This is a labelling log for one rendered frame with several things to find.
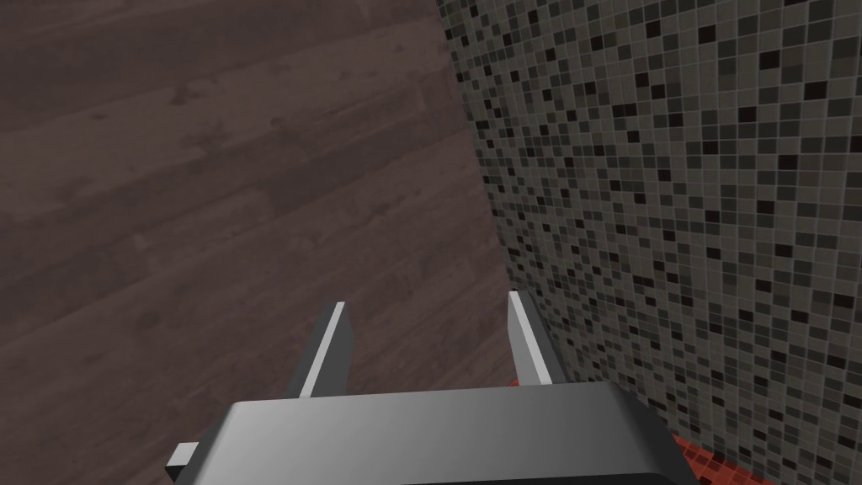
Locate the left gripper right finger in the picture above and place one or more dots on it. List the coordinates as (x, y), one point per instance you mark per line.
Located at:
(532, 343)

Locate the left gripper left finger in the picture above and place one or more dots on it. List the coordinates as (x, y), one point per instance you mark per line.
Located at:
(326, 353)

